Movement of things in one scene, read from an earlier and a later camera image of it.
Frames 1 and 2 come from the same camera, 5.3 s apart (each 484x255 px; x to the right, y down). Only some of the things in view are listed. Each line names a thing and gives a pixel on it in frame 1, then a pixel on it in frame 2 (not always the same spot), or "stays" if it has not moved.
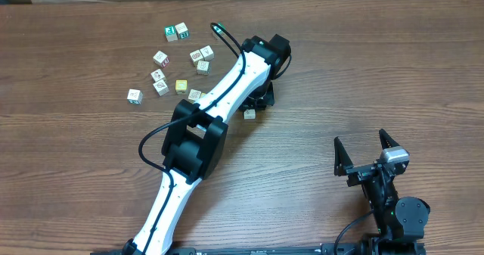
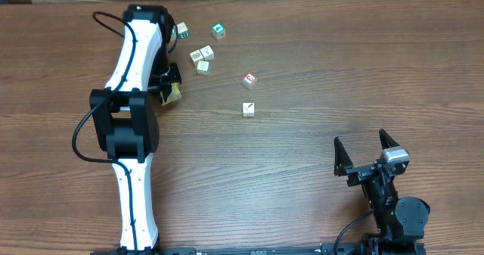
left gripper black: [269, 96] -> [157, 86]
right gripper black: [360, 173] stays
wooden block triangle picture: [207, 53] stays
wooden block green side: [182, 30] stays
